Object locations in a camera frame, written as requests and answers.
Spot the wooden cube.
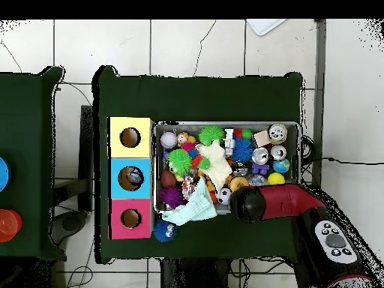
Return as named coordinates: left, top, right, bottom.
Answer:
left=253, top=129, right=272, bottom=148

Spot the blue round disc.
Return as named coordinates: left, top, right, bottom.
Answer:
left=0, top=156, right=12, bottom=193

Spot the wooden box with three holes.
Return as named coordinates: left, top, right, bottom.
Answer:
left=106, top=116, right=155, bottom=240

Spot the silver mesh bin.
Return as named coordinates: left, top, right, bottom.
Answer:
left=151, top=120, right=302, bottom=215

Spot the cream cloth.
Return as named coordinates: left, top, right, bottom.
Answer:
left=197, top=139, right=233, bottom=196

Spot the dark green tablecloth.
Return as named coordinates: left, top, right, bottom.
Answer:
left=0, top=66, right=67, bottom=261
left=91, top=64, right=304, bottom=265

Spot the orange plastic cup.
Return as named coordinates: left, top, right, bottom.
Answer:
left=0, top=208, right=20, bottom=243

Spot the white tray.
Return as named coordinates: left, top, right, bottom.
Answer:
left=245, top=19, right=287, bottom=37

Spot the small soccer ball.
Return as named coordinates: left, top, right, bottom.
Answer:
left=217, top=187, right=233, bottom=206

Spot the large green spiky ball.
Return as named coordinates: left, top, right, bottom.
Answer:
left=166, top=148, right=193, bottom=177

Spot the mint green cloth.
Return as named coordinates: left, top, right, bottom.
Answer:
left=161, top=176, right=218, bottom=227

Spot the purple spiky ball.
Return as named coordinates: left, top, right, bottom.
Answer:
left=157, top=186, right=186, bottom=210

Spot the red plastic cup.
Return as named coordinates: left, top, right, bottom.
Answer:
left=13, top=209, right=23, bottom=236

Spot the white baseball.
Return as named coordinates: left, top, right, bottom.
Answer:
left=159, top=130, right=178, bottom=150

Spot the blue spiky ball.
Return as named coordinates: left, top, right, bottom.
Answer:
left=231, top=136, right=254, bottom=164
left=152, top=217, right=179, bottom=243

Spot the silver toy robot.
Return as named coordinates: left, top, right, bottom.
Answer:
left=223, top=127, right=236, bottom=157

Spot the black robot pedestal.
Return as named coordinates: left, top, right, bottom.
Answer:
left=161, top=256, right=232, bottom=288

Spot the black cable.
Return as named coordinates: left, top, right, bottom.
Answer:
left=301, top=156, right=384, bottom=166

